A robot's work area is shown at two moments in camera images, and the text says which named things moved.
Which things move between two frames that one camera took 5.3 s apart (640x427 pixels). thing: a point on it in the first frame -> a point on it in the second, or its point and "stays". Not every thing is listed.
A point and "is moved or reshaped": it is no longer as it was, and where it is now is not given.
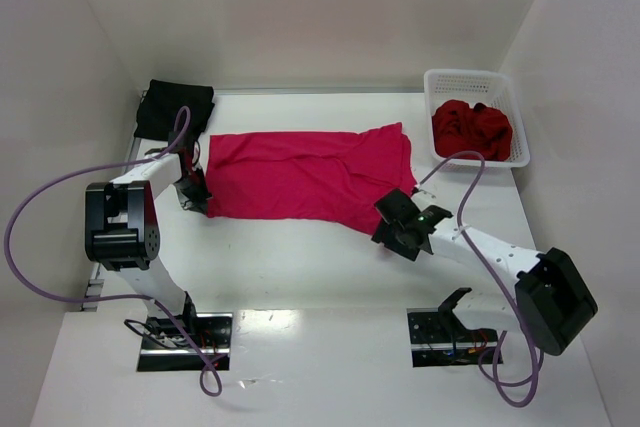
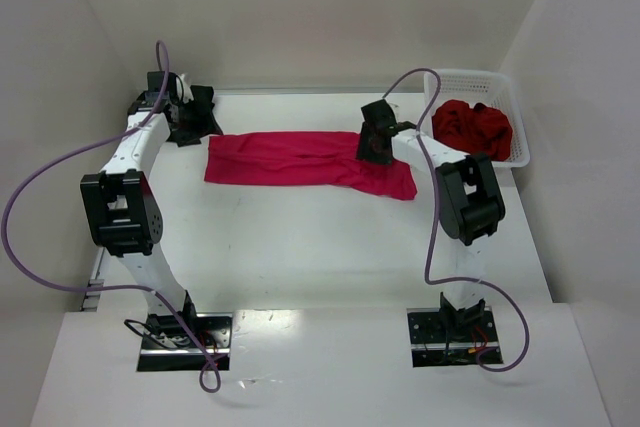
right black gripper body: x=395 y=217 -> x=375 y=142
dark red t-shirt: x=458 y=128 stays
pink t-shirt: x=321 y=176 is moved or reshaped
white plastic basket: x=488 y=87 stays
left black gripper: x=191 y=191 -> x=195 y=117
